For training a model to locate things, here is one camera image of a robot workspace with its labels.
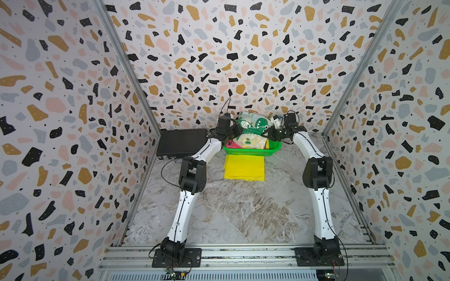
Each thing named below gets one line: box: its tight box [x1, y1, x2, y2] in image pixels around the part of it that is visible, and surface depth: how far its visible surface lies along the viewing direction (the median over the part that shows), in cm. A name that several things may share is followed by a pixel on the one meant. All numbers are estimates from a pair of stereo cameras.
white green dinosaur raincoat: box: [233, 110, 274, 150], surface depth 105 cm
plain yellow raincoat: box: [223, 153, 265, 182], surface depth 108 cm
